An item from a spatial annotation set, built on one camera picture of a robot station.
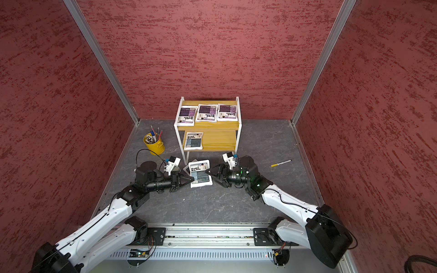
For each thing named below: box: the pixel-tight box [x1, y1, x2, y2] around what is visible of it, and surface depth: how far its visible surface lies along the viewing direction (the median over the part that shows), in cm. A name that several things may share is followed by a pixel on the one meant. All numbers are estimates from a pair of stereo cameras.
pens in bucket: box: [145, 125, 163, 144], surface depth 100 cm
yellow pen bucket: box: [143, 133, 166, 156], surface depth 99 cm
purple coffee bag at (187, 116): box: [176, 105, 199, 127], surface depth 77 cm
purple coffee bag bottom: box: [216, 103, 239, 122], surface depth 78 cm
